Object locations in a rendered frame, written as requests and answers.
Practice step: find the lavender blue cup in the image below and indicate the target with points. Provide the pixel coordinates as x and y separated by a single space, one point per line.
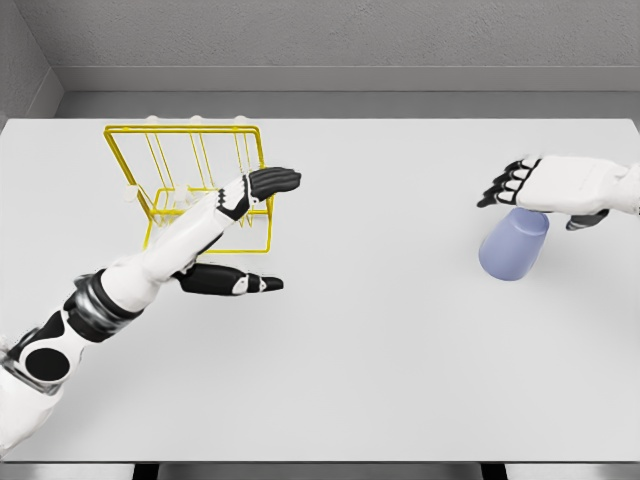
512 247

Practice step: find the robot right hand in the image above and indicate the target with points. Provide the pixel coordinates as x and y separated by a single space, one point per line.
570 182

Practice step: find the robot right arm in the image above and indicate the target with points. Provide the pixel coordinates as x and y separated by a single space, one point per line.
631 190

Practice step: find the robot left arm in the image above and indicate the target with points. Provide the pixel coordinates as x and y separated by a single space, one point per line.
75 320

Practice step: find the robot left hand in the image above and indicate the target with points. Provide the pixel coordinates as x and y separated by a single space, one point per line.
210 222

